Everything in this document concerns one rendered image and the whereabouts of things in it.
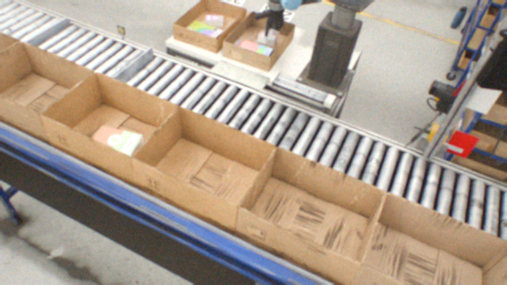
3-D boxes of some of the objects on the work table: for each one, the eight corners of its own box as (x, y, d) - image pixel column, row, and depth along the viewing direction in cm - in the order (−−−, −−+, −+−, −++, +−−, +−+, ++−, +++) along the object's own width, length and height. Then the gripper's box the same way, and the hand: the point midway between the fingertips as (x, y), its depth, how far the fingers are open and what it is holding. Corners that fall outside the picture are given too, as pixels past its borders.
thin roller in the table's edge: (322, 103, 206) (323, 100, 205) (273, 84, 213) (273, 81, 212) (324, 101, 208) (325, 98, 206) (274, 82, 214) (275, 79, 213)
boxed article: (223, 27, 242) (223, 20, 239) (206, 26, 241) (206, 19, 238) (223, 22, 246) (223, 15, 242) (206, 21, 245) (206, 14, 241)
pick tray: (293, 39, 241) (296, 24, 234) (268, 73, 216) (271, 57, 209) (250, 25, 247) (252, 10, 240) (221, 56, 223) (222, 40, 215)
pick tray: (246, 23, 248) (247, 8, 241) (216, 54, 224) (217, 38, 216) (205, 10, 255) (205, -5, 247) (173, 39, 230) (171, 23, 223)
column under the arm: (312, 57, 230) (325, 3, 206) (356, 72, 224) (374, 19, 200) (295, 81, 214) (306, 25, 189) (341, 98, 207) (360, 43, 183)
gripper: (280, 15, 212) (275, 49, 228) (287, 5, 221) (282, 38, 236) (264, 10, 214) (261, 44, 230) (273, 1, 223) (268, 34, 238)
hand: (267, 38), depth 233 cm, fingers open, 6 cm apart
